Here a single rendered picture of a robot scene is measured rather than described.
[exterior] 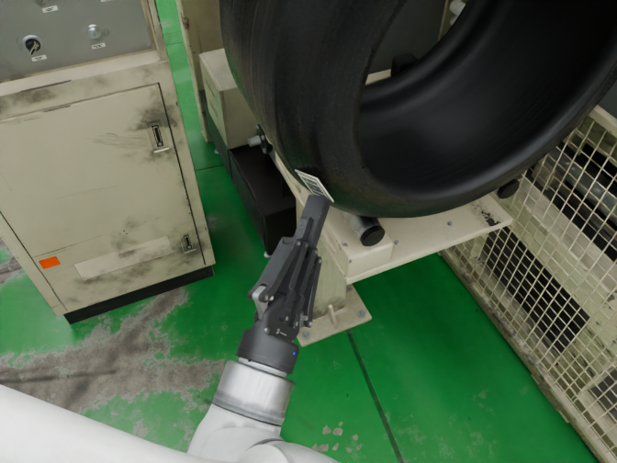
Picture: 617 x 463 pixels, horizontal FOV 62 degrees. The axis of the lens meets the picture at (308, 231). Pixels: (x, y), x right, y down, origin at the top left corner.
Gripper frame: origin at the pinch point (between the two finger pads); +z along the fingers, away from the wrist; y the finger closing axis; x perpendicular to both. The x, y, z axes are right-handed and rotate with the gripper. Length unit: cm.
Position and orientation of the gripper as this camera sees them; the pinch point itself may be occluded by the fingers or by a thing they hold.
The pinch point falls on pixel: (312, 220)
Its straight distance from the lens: 69.6
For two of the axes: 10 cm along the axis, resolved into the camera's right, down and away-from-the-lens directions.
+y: 4.6, 4.1, 7.9
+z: 3.1, -9.1, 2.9
